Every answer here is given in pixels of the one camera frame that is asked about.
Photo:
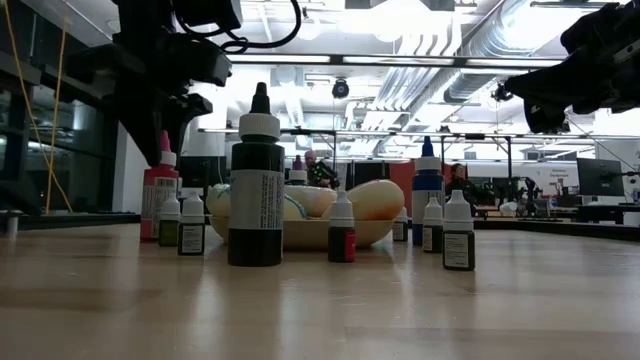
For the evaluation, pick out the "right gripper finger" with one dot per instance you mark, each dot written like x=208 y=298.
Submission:
x=542 y=92
x=542 y=75

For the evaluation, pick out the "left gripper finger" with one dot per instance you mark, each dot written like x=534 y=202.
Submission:
x=145 y=125
x=187 y=112

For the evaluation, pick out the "large red food coloring bottle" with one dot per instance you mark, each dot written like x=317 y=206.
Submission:
x=157 y=200

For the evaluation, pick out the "small green food coloring bottle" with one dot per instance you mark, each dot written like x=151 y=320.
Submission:
x=169 y=232

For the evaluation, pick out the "large black food coloring bottle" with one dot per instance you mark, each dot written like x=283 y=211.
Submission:
x=256 y=210

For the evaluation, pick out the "small black food coloring bottle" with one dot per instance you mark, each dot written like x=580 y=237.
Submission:
x=191 y=237

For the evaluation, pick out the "large purple food coloring bottle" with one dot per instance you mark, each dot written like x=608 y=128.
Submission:
x=298 y=176

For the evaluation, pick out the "large blue food coloring bottle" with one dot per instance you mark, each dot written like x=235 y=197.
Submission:
x=427 y=185

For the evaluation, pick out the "small white-capped coloring bottle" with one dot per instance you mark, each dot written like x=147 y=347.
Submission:
x=432 y=237
x=458 y=250
x=400 y=231

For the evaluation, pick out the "small red food coloring bottle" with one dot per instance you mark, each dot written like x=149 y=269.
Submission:
x=342 y=245

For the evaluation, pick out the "black computer monitor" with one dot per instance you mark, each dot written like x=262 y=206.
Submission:
x=600 y=177
x=200 y=172

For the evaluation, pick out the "white sign board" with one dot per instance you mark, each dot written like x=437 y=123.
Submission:
x=560 y=182

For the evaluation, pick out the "green donut with black stripes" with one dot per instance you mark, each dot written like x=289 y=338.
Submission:
x=218 y=202

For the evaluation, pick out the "person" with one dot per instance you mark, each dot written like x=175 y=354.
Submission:
x=320 y=175
x=457 y=182

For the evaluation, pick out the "black overhead light bar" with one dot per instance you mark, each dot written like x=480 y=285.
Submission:
x=400 y=64

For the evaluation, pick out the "blue frosted donut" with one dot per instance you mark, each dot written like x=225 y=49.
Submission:
x=294 y=210

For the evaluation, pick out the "white globe ceiling lamp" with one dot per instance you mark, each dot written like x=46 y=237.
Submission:
x=307 y=30

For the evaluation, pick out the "white donut with blue patches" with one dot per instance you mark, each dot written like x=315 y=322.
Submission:
x=312 y=197

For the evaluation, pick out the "orange partition panel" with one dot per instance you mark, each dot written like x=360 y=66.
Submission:
x=406 y=172

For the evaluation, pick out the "plate of colourful donuts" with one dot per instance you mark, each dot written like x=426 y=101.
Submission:
x=310 y=235

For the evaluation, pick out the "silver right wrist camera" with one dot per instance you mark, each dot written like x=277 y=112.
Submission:
x=629 y=52

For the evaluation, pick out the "silver ventilation duct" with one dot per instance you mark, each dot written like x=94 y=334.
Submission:
x=500 y=45

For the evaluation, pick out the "black background rig frame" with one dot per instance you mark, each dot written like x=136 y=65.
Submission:
x=509 y=160

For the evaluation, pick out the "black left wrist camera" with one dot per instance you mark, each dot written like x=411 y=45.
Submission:
x=210 y=12

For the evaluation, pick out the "black ceiling camera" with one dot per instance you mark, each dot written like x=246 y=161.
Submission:
x=340 y=89

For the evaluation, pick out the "white cylinder post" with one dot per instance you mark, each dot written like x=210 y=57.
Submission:
x=11 y=225

